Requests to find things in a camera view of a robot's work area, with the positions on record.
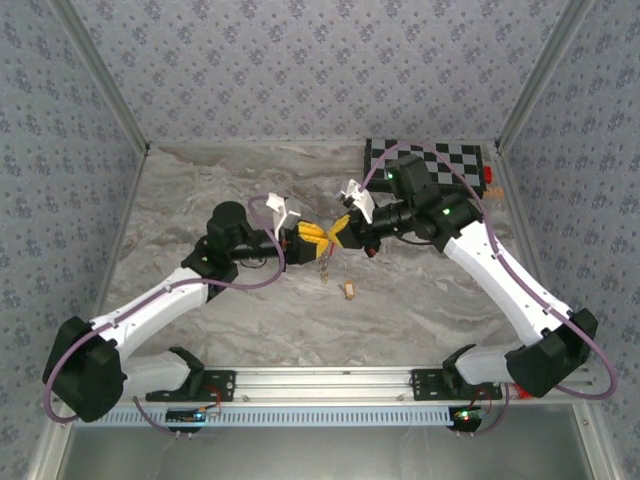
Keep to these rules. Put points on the grey metal sheet shelf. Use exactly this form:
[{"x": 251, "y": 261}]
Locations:
[{"x": 320, "y": 455}]

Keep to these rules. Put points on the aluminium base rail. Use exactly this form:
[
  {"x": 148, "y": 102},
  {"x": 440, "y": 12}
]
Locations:
[{"x": 320, "y": 385}]

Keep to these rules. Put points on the aluminium frame back rail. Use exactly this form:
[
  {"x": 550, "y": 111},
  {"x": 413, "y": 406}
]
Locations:
[{"x": 250, "y": 143}]

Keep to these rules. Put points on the orange wooden block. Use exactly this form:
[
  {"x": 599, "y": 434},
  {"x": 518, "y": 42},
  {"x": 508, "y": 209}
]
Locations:
[{"x": 494, "y": 193}]

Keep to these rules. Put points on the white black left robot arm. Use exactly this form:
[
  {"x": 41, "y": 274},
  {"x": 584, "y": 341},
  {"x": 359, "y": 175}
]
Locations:
[{"x": 150, "y": 305}]

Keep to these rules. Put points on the aluminium frame side rail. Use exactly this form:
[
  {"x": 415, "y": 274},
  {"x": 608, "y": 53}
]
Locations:
[
  {"x": 531, "y": 240},
  {"x": 116, "y": 240}
]

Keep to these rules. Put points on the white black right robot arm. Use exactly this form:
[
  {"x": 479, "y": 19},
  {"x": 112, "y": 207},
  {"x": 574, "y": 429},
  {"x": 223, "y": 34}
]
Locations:
[{"x": 490, "y": 270}]

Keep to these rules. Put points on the aluminium frame post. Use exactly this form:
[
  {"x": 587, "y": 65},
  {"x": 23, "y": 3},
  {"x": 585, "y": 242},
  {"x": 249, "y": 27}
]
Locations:
[
  {"x": 539, "y": 75},
  {"x": 105, "y": 75}
]

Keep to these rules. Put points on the black grey chessboard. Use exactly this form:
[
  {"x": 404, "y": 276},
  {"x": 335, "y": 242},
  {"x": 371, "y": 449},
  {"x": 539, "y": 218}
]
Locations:
[{"x": 472, "y": 155}]

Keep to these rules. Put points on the red block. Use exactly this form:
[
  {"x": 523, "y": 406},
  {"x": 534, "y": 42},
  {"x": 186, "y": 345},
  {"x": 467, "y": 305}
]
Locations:
[{"x": 488, "y": 174}]

